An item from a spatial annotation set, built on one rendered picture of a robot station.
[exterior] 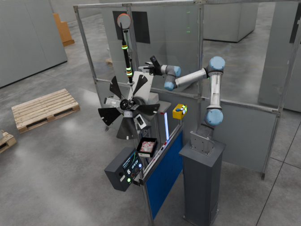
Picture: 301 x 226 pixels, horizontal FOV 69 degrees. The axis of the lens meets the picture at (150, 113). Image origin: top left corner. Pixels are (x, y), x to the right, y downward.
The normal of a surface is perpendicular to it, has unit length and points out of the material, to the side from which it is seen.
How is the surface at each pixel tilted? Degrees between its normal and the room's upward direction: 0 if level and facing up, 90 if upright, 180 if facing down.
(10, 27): 90
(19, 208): 0
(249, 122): 90
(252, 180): 0
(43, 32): 90
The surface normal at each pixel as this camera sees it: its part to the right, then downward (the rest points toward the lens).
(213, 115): -0.10, 0.00
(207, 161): -0.11, -0.83
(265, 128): -0.50, 0.53
